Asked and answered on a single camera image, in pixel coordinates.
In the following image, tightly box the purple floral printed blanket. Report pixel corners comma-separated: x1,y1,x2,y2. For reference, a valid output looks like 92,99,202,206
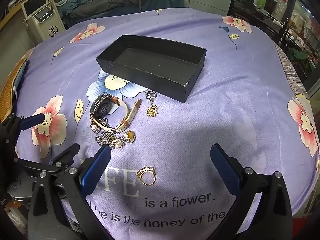
0,7,320,240

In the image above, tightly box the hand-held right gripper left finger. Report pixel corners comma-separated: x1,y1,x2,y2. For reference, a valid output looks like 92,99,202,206
27,144,112,240

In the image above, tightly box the silver and gold chain necklace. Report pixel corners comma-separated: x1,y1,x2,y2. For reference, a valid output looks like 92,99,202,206
95,119,124,150

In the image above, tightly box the beige strap wrist watch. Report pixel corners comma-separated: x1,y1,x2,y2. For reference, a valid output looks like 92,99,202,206
90,94,142,133

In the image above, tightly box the black rectangular cardboard box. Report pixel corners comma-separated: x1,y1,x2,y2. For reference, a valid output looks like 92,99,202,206
96,35,207,103

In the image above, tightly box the green potted plant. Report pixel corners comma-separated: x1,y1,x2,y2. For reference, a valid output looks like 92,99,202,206
287,47,316,73

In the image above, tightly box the gold ring with clear stones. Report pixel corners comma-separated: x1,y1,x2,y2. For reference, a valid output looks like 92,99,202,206
136,167,157,186

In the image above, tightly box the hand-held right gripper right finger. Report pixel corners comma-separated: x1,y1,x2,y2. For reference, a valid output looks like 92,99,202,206
210,144,293,240

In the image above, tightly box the white standing machine with screen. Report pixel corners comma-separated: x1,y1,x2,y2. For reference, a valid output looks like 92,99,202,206
21,0,66,43

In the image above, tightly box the gold flower charm silver clasp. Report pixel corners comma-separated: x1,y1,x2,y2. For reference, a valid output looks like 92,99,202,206
145,90,159,118

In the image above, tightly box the massage bed with grey blanket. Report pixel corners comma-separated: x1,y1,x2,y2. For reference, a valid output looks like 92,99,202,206
67,0,184,23

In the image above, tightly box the black metal cart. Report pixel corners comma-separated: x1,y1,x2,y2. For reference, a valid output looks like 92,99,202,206
227,0,290,43

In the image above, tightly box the woven brown mat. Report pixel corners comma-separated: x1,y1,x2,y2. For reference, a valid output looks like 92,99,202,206
0,60,28,120

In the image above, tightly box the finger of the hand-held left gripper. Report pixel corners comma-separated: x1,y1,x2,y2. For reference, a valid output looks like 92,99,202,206
0,113,46,142
49,143,81,173

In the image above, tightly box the red object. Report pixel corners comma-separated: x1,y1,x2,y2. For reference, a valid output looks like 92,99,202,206
292,216,320,240

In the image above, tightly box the gold ring with oval stone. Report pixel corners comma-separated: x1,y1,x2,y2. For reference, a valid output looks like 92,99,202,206
123,130,137,144

